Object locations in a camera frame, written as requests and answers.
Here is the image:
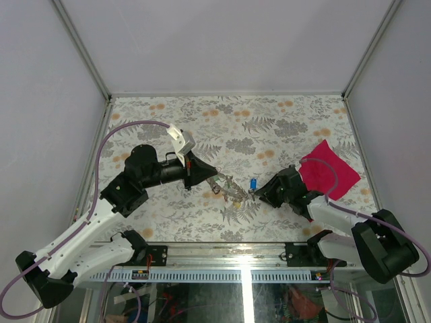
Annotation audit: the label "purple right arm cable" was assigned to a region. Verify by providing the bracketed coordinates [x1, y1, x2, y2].
[299, 157, 431, 320]

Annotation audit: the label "blue key tag with key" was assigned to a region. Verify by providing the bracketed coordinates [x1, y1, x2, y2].
[248, 178, 257, 201]

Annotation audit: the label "large keyring with many rings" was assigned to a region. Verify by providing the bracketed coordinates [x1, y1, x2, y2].
[206, 168, 254, 203]

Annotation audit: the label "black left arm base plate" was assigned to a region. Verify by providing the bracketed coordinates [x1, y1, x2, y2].
[145, 245, 168, 268]

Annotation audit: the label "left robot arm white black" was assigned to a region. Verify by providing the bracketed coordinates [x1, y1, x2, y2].
[15, 145, 218, 309]

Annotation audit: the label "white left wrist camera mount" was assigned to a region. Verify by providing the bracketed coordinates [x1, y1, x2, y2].
[166, 124, 195, 166]

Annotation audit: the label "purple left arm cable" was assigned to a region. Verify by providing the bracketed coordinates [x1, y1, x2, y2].
[0, 120, 171, 318]

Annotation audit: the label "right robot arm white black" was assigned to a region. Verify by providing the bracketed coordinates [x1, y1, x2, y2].
[255, 166, 420, 284]

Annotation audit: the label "aluminium front rail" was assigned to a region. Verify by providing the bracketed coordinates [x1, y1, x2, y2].
[80, 240, 354, 270]

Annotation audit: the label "white slotted cable duct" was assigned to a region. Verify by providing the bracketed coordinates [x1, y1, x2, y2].
[89, 269, 316, 283]

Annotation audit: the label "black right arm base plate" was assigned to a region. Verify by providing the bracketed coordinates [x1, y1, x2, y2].
[285, 242, 335, 267]

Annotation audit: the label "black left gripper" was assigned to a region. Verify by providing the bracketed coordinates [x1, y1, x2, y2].
[143, 151, 220, 191]

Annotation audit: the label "red folded cloth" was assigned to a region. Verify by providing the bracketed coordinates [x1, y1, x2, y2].
[299, 140, 361, 201]

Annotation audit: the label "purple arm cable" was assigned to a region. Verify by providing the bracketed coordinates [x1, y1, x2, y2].
[0, 120, 171, 318]
[299, 157, 431, 320]

